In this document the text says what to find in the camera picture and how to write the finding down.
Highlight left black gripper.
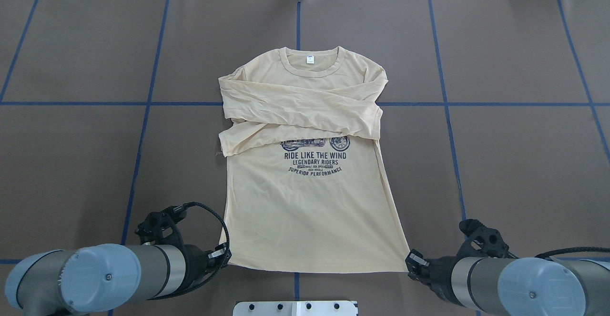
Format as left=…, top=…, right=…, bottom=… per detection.
left=185, top=242, right=232, bottom=288

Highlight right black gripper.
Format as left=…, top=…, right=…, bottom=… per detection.
left=405, top=249, right=458, bottom=302

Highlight cream long-sleeve printed shirt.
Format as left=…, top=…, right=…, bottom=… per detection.
left=218, top=47, right=410, bottom=274

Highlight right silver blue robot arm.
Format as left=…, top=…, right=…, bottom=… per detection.
left=405, top=250, right=610, bottom=316

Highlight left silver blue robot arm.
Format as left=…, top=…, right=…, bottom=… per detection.
left=5, top=244, right=231, bottom=316

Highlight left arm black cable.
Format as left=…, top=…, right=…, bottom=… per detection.
left=152, top=202, right=233, bottom=301

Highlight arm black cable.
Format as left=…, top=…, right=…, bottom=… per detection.
left=534, top=247, right=610, bottom=260
left=152, top=202, right=233, bottom=301

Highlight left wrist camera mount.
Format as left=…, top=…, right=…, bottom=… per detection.
left=135, top=206, right=187, bottom=248

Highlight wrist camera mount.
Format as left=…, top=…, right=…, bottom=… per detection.
left=456, top=219, right=518, bottom=259
left=135, top=206, right=187, bottom=248

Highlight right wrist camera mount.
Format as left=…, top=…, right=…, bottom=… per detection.
left=456, top=219, right=518, bottom=259

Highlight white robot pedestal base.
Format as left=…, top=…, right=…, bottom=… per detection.
left=232, top=300, right=359, bottom=316

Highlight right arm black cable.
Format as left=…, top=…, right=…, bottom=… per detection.
left=534, top=247, right=610, bottom=260

